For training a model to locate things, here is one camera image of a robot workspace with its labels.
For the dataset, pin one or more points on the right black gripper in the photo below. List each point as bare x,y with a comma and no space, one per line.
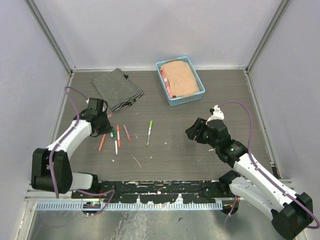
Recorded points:
200,124

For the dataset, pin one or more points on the black white striped cloth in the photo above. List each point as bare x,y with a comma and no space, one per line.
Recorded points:
117,90

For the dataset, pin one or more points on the grey slotted cable duct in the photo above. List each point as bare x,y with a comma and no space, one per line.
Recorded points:
92,206

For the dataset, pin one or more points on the purple highlighter pen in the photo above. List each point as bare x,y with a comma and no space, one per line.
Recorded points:
127,133

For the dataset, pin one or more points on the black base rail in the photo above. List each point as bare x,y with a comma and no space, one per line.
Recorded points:
160,192

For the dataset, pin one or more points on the light blue plastic basket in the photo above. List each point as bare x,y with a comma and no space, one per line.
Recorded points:
186,99

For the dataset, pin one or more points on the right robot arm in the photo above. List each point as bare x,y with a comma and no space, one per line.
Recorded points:
289,212

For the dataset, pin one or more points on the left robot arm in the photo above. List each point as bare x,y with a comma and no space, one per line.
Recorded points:
51,170

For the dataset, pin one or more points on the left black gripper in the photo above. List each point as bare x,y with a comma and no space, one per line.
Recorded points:
108,128

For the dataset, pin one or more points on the orange highlighter pen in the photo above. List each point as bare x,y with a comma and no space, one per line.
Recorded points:
118,136

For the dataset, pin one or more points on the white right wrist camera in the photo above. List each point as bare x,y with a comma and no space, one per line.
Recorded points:
216,114

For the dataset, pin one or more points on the white pen blue end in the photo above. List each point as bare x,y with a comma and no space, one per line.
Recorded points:
116,147

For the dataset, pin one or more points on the salmon orange pen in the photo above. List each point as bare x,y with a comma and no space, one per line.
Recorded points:
102,142

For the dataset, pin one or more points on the white pen lime end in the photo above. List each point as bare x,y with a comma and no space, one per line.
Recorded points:
148,136

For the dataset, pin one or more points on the peach folded towel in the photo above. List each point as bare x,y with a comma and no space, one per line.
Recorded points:
178,79

